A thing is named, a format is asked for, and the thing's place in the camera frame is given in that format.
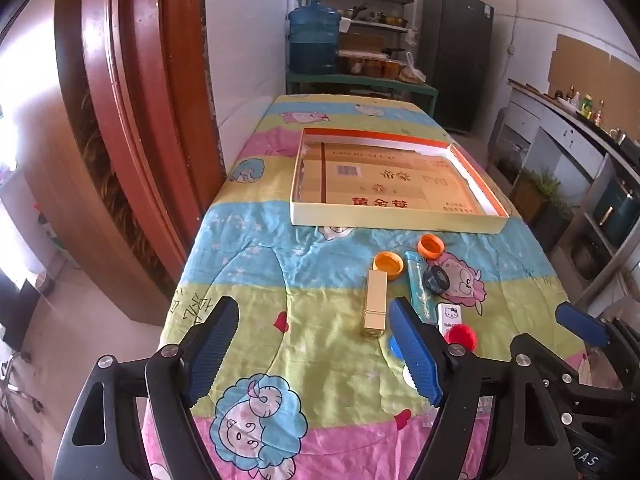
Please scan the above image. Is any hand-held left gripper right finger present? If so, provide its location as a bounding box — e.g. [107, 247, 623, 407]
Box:
[389, 296, 573, 480]

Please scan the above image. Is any green low table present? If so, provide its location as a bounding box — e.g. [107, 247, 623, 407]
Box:
[286, 72, 439, 116]

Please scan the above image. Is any metal cooking pot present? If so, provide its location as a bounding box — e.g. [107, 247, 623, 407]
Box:
[572, 242, 601, 281]

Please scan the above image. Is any chrome chair base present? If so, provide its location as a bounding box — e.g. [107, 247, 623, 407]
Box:
[0, 355, 43, 413]

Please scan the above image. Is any clear plastic jug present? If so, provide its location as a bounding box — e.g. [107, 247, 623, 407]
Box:
[497, 142, 526, 183]

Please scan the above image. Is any orange bottle cap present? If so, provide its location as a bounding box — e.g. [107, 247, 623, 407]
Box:
[372, 252, 405, 280]
[418, 234, 445, 260]

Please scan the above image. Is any yellow potted plant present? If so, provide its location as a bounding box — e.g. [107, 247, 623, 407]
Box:
[511, 170, 546, 221]

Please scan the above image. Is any dark potted plant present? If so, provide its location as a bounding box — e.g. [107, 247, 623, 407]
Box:
[532, 195, 573, 253]

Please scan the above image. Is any shallow cardboard box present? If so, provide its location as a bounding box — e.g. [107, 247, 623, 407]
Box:
[290, 128, 511, 235]

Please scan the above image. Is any white cartoon lighter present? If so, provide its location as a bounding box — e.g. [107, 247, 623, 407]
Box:
[436, 302, 463, 333]

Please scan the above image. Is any black gas stove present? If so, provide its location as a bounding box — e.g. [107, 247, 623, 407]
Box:
[620, 130, 640, 161]

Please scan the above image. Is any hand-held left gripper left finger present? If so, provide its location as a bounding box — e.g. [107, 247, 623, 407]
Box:
[52, 296, 240, 480]

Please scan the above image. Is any red bottle cap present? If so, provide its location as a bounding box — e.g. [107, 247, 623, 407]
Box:
[445, 325, 478, 351]

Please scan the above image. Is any grey kitchen counter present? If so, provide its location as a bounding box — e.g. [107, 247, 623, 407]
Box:
[492, 79, 640, 306]

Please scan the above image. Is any dark refrigerator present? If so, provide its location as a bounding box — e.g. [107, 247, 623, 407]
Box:
[417, 0, 495, 133]

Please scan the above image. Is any brown wooden door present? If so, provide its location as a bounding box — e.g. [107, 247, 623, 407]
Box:
[54, 0, 226, 326]

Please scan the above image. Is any teal plastic tube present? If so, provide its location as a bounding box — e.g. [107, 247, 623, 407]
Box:
[405, 251, 441, 318]

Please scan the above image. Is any blue water jug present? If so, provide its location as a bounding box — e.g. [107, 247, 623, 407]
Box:
[287, 2, 342, 75]

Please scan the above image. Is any plastic bag of food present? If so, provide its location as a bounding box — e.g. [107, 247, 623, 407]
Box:
[398, 52, 427, 83]

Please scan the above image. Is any teal kitchen appliance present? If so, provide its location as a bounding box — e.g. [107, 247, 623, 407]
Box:
[592, 180, 640, 246]

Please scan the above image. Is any cartoon sheep printed blanket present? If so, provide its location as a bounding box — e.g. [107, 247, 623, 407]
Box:
[141, 94, 593, 480]

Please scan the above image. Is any black round cap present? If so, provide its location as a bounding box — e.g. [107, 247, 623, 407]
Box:
[422, 266, 451, 295]

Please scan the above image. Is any brown cardboard carton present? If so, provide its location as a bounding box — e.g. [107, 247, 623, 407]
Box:
[340, 32, 386, 53]

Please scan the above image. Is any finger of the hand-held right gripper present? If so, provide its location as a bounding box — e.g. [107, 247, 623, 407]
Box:
[555, 301, 640, 363]
[510, 332, 631, 431]

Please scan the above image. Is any cardboard wall sheet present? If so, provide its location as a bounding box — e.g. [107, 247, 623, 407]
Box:
[547, 34, 640, 121]

